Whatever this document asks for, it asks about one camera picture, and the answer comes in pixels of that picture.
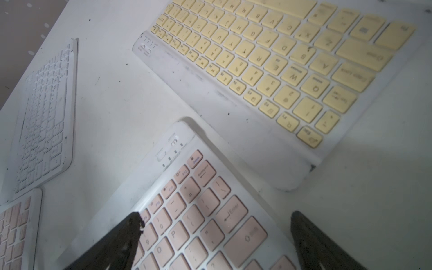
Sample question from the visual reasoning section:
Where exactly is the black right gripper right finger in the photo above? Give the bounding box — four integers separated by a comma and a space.
290, 211, 366, 270

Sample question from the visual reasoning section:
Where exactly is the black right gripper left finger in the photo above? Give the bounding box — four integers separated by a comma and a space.
66, 212, 145, 270

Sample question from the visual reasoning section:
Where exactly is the pink keyboard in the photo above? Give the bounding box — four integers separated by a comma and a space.
1, 189, 43, 270
53, 121, 300, 270

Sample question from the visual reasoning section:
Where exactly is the white keyboard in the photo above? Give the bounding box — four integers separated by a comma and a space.
1, 38, 78, 204

